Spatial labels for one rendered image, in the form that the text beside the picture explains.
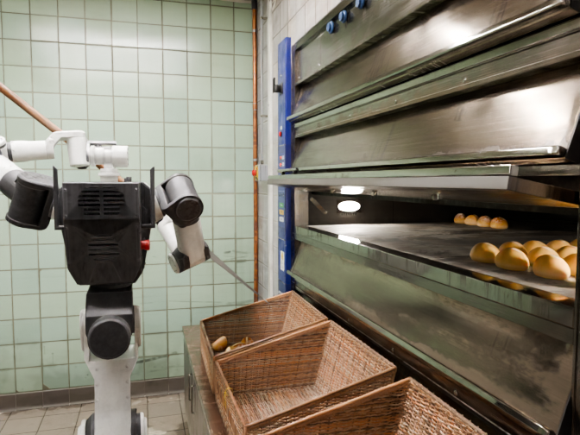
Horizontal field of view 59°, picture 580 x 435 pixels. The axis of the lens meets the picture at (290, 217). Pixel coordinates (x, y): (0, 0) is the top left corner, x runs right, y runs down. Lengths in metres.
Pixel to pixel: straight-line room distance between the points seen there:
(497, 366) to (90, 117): 2.83
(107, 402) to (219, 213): 1.99
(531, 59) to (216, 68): 2.63
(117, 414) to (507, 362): 1.12
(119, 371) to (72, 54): 2.29
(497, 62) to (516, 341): 0.61
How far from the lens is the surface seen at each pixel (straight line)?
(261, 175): 3.17
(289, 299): 2.65
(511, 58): 1.23
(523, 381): 1.21
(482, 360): 1.31
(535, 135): 1.12
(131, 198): 1.48
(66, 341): 3.62
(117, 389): 1.73
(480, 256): 1.54
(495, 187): 0.98
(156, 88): 3.50
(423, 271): 1.50
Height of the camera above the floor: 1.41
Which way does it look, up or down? 4 degrees down
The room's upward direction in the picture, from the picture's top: straight up
